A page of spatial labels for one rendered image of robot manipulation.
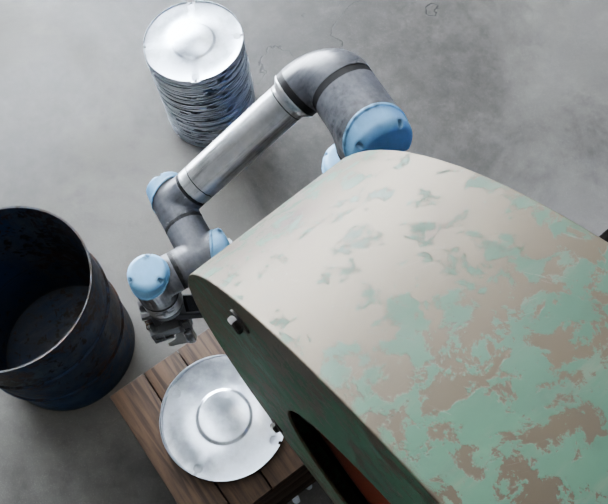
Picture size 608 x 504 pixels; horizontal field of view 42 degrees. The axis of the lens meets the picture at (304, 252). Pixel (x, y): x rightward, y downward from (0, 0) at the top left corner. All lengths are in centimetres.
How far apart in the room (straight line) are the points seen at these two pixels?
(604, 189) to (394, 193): 201
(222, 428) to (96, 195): 102
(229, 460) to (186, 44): 118
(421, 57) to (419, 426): 234
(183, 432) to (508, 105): 148
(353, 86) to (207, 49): 107
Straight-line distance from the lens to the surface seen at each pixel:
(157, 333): 159
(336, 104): 130
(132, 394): 192
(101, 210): 253
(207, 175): 143
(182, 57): 232
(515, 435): 43
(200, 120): 242
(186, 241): 143
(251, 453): 182
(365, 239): 54
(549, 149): 258
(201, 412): 184
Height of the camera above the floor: 215
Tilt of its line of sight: 66 degrees down
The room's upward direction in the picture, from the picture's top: 8 degrees counter-clockwise
